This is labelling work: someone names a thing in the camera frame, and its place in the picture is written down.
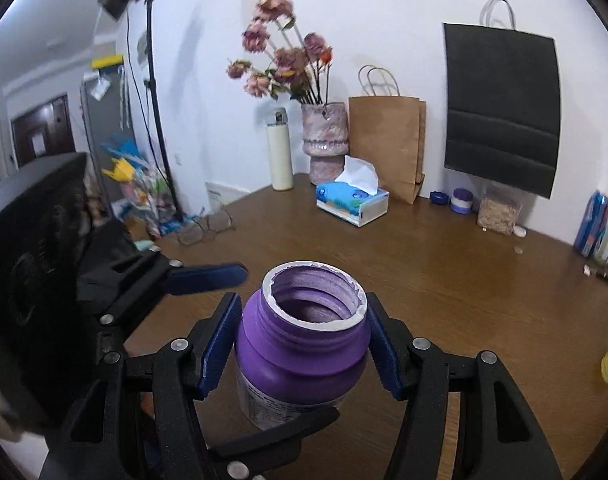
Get purple supplement bottle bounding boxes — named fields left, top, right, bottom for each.
left=234, top=261, right=370, bottom=430

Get eyeglasses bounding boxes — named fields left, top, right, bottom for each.
left=177, top=208, right=234, bottom=246

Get storage rack with clutter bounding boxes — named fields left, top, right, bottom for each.
left=100, top=133, right=180, bottom=238

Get cream thermos bottle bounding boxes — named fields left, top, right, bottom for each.
left=266, top=107, right=294, bottom=192

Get blue tissue box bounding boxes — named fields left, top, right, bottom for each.
left=316, top=155, right=390, bottom=228

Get white bottle cap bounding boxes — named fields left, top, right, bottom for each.
left=513, top=226, right=526, bottom=238

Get pink ceramic vase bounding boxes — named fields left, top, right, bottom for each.
left=302, top=102, right=350, bottom=185

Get clear jar of oats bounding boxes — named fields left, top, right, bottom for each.
left=478, top=181, right=522, bottom=235

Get blue snack package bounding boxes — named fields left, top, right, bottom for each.
left=573, top=191, right=608, bottom=257

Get dried pink flowers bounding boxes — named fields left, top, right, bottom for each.
left=226, top=0, right=333, bottom=105

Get small purple white jar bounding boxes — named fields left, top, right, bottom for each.
left=449, top=188, right=473, bottom=214

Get blue bottle cap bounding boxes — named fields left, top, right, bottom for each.
left=430, top=191, right=449, bottom=206

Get brown paper bag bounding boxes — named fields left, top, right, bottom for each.
left=347, top=64, right=428, bottom=206

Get black light stand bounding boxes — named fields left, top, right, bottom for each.
left=98, top=0, right=185, bottom=226

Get black paper bag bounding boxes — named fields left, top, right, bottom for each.
left=443, top=0, right=561, bottom=198

